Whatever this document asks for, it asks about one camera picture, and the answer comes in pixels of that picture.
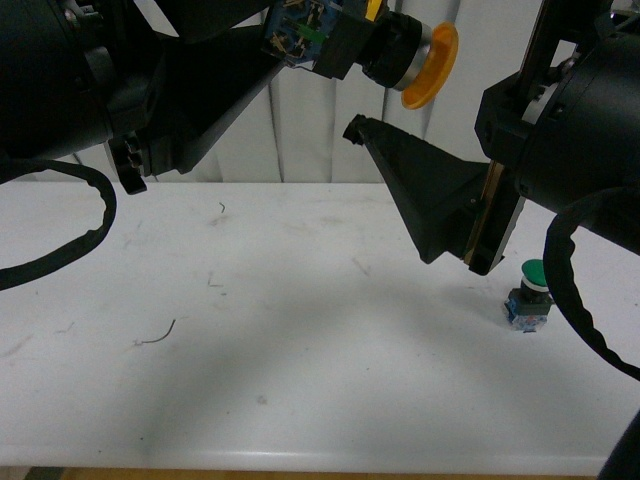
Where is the long curved wire scrap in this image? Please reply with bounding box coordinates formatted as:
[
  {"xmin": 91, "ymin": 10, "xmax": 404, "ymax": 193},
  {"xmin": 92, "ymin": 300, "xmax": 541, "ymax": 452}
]
[{"xmin": 137, "ymin": 319, "xmax": 177, "ymax": 346}]

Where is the yellow push button switch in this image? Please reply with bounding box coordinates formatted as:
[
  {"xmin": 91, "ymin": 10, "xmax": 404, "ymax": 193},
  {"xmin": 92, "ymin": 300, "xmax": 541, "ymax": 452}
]
[{"xmin": 263, "ymin": 1, "xmax": 459, "ymax": 110}]

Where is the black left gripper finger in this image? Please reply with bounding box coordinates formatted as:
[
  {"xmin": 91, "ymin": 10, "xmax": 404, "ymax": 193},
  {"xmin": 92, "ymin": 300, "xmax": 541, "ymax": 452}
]
[
  {"xmin": 134, "ymin": 0, "xmax": 275, "ymax": 44},
  {"xmin": 162, "ymin": 25, "xmax": 283, "ymax": 174}
]

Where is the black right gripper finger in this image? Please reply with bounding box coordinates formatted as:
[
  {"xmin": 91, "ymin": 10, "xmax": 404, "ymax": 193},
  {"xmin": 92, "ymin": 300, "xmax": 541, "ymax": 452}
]
[{"xmin": 344, "ymin": 115, "xmax": 489, "ymax": 264}]

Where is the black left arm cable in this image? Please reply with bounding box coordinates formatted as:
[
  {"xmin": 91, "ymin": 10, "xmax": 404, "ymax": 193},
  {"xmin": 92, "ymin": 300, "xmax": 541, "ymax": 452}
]
[{"xmin": 0, "ymin": 158, "xmax": 119, "ymax": 291}]

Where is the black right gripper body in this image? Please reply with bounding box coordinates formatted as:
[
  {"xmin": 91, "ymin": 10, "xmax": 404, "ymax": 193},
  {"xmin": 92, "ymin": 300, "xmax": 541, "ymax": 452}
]
[{"xmin": 465, "ymin": 1, "xmax": 612, "ymax": 276}]

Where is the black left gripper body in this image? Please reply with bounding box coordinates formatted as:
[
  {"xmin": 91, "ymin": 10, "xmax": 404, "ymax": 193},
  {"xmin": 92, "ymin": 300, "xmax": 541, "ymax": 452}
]
[{"xmin": 82, "ymin": 1, "xmax": 176, "ymax": 195}]

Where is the green push button switch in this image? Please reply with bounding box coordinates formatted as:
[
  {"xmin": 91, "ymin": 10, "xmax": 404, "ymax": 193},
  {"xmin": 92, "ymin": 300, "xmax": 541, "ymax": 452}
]
[{"xmin": 504, "ymin": 259, "xmax": 554, "ymax": 333}]

